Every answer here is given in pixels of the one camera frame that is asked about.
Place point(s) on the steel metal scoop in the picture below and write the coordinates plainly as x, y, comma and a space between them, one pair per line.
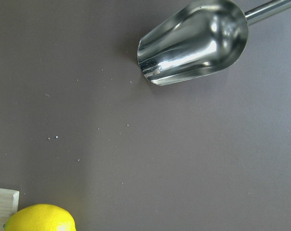
203, 38

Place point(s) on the yellow lemon near board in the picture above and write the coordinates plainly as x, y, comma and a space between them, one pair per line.
41, 217

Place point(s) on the wooden cutting board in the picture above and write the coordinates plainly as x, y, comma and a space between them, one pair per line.
8, 205

